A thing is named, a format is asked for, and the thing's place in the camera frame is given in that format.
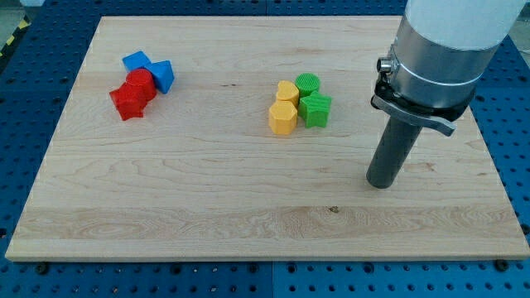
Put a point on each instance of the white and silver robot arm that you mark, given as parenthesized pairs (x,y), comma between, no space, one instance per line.
(440,51)

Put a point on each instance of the yellow hexagon block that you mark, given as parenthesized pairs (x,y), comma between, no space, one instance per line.
(282,117)

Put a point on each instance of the light wooden board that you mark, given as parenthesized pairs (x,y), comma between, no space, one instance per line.
(202,177)

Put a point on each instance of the yellow heart block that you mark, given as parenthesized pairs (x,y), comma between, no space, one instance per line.
(287,91)

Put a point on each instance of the green star block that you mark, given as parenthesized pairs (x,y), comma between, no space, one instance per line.
(314,109)

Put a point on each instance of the green cylinder block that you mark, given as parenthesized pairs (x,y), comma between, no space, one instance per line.
(307,83)

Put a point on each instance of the blue triangle block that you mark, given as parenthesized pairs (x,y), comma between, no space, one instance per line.
(162,74)

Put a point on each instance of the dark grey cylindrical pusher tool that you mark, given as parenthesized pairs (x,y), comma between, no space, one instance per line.
(394,146)

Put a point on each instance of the red cylinder block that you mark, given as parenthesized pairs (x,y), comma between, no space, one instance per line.
(142,78)

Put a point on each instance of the red star block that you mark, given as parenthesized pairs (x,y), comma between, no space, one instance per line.
(129,100)

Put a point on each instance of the blue cube block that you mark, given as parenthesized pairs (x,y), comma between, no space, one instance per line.
(135,61)

